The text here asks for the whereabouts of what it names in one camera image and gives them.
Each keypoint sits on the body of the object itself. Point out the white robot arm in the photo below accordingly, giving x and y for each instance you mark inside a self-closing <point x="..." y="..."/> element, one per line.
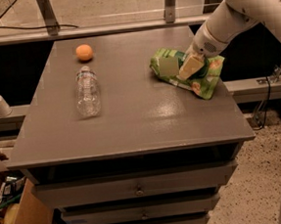
<point x="230" y="18"/>

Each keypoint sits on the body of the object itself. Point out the grey drawer cabinet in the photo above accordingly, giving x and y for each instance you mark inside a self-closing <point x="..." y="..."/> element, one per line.
<point x="156" y="154"/>

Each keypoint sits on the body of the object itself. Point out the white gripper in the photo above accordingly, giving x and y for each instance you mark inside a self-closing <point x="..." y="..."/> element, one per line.
<point x="206" y="46"/>

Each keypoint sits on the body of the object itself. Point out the brown cardboard box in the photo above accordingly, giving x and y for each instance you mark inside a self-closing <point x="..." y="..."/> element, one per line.
<point x="25" y="219"/>

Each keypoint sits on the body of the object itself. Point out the metal railing frame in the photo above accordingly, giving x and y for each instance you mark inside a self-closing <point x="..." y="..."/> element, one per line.
<point x="39" y="20"/>

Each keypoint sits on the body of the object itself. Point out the green rice chip bag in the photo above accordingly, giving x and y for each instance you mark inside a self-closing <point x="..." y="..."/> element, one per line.
<point x="202" y="83"/>

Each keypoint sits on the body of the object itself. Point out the orange fruit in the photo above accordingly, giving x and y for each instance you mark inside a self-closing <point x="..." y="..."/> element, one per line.
<point x="84" y="52"/>

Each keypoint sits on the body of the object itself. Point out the clear plastic water bottle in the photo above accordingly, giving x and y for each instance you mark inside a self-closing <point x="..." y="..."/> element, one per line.
<point x="88" y="94"/>

